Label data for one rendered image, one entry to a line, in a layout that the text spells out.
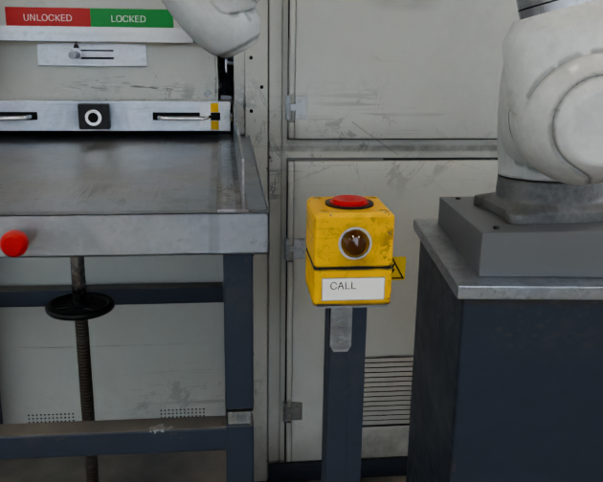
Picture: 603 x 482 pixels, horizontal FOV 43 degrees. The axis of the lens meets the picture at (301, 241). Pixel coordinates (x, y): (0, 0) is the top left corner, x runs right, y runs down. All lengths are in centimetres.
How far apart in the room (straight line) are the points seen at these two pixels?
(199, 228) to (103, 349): 85
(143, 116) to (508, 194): 77
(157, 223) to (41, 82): 70
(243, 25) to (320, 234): 51
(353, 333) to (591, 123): 34
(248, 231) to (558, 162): 38
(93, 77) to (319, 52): 46
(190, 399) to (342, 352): 104
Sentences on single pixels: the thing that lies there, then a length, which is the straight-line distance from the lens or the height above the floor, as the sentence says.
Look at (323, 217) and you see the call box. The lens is 74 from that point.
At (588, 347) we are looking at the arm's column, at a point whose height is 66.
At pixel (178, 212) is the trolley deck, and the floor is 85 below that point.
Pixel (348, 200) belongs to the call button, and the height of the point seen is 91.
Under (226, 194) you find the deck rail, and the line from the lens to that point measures 105.
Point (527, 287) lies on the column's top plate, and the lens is 104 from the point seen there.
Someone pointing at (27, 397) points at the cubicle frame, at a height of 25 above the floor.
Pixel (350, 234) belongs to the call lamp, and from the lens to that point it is 74.
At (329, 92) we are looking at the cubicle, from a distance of 162.
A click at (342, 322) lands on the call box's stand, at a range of 80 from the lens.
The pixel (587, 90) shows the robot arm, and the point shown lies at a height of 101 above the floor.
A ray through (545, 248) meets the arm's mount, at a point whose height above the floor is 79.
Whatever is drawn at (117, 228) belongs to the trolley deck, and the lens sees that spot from 98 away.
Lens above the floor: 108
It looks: 16 degrees down
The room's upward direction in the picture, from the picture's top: 1 degrees clockwise
